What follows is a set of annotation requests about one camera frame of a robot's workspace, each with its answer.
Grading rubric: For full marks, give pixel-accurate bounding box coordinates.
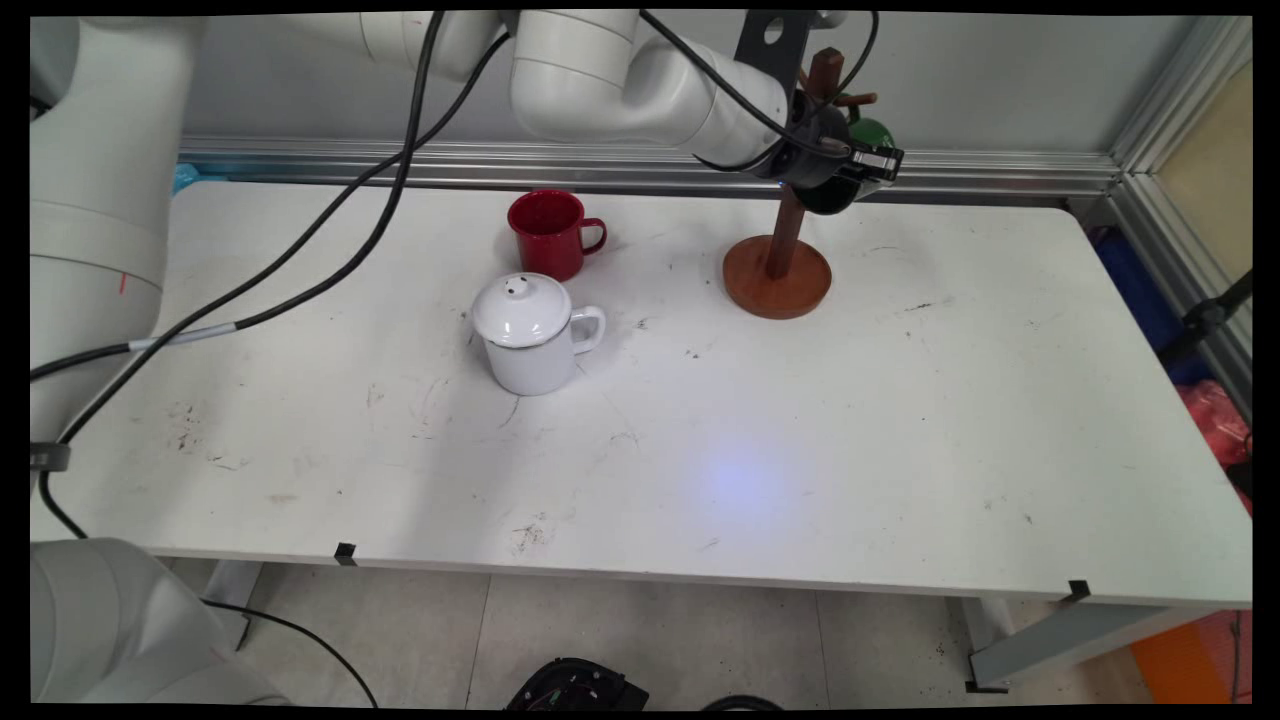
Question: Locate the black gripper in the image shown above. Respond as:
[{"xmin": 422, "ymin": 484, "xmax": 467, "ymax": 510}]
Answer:
[{"xmin": 775, "ymin": 92, "xmax": 906, "ymax": 191}]

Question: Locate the green enamel mug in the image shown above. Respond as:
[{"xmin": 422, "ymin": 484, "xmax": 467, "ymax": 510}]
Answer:
[{"xmin": 795, "ymin": 117, "xmax": 898, "ymax": 217}]

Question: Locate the brown wooden mug tree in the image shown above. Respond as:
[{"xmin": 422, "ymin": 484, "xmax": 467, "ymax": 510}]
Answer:
[{"xmin": 722, "ymin": 47, "xmax": 881, "ymax": 322}]

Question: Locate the blue bin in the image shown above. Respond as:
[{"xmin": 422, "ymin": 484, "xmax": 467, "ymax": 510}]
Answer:
[{"xmin": 1088, "ymin": 225, "xmax": 1206, "ymax": 386}]

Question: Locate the red enamel mug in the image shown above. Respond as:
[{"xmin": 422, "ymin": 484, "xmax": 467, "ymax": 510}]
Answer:
[{"xmin": 506, "ymin": 189, "xmax": 608, "ymax": 284}]

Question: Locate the black stand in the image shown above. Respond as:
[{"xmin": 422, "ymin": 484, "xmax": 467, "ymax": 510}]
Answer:
[{"xmin": 1158, "ymin": 268, "xmax": 1253, "ymax": 366}]

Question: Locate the white enamel mug lid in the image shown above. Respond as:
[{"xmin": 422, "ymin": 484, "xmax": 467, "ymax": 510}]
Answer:
[{"xmin": 470, "ymin": 272, "xmax": 573, "ymax": 350}]

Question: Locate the white enamel mug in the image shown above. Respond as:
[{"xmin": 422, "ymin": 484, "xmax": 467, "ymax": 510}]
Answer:
[{"xmin": 478, "ymin": 305, "xmax": 607, "ymax": 398}]

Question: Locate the red plastic bag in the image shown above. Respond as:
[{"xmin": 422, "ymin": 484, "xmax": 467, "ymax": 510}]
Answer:
[{"xmin": 1175, "ymin": 378, "xmax": 1253, "ymax": 516}]

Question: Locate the grey table leg with foot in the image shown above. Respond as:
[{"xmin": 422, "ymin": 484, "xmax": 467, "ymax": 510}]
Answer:
[{"xmin": 945, "ymin": 597, "xmax": 1216, "ymax": 694}]

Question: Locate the orange box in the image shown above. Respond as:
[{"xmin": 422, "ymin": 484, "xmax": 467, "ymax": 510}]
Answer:
[{"xmin": 1130, "ymin": 610, "xmax": 1253, "ymax": 706}]

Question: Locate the black camera cable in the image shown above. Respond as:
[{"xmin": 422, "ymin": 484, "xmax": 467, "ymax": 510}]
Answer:
[{"xmin": 835, "ymin": 10, "xmax": 881, "ymax": 96}]

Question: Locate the aluminium frame rail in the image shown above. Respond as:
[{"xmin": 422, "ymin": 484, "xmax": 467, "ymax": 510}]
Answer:
[{"xmin": 178, "ymin": 135, "xmax": 1121, "ymax": 206}]

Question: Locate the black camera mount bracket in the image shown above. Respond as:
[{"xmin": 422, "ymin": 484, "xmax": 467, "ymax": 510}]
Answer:
[{"xmin": 733, "ymin": 10, "xmax": 813, "ymax": 101}]

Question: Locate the aluminium frame post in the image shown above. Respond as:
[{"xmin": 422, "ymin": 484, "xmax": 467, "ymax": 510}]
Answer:
[{"xmin": 1108, "ymin": 15, "xmax": 1253, "ymax": 421}]

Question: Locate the long black cable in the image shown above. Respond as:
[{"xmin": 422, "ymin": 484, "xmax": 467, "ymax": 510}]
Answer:
[{"xmin": 36, "ymin": 30, "xmax": 513, "ymax": 541}]

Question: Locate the black cable with silver sleeve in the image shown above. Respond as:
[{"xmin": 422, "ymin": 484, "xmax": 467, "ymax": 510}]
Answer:
[{"xmin": 30, "ymin": 10, "xmax": 446, "ymax": 383}]

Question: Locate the black cable on floor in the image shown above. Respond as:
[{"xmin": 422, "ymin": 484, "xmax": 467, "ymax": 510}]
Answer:
[{"xmin": 203, "ymin": 598, "xmax": 381, "ymax": 708}]

